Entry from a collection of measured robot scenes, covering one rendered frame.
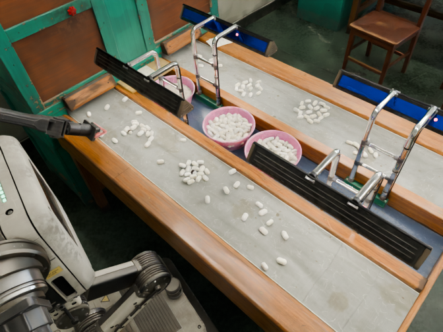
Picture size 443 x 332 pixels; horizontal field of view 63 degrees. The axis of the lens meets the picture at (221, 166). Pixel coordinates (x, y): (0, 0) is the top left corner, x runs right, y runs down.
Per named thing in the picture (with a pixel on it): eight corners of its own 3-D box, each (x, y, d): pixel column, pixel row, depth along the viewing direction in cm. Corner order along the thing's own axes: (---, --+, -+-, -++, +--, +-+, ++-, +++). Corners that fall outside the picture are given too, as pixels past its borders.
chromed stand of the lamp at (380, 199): (383, 208, 156) (421, 134, 122) (342, 184, 166) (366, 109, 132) (403, 182, 165) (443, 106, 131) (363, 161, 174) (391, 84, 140)
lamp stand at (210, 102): (220, 113, 202) (215, 40, 169) (195, 99, 212) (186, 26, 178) (242, 97, 211) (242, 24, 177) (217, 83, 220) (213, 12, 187)
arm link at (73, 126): (66, 136, 153) (69, 123, 152) (58, 131, 157) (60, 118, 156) (81, 137, 159) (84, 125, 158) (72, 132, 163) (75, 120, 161)
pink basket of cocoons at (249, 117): (244, 161, 178) (244, 147, 171) (196, 147, 186) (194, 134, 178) (261, 126, 194) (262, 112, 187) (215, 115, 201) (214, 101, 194)
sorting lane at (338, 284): (375, 366, 113) (377, 365, 111) (70, 117, 200) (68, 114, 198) (418, 296, 127) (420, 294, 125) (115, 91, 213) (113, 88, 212)
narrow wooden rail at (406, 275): (411, 302, 132) (422, 290, 123) (117, 100, 218) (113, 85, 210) (417, 291, 134) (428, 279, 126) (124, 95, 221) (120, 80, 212)
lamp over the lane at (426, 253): (416, 271, 99) (426, 259, 94) (245, 161, 129) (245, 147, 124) (429, 251, 103) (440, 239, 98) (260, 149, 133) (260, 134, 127)
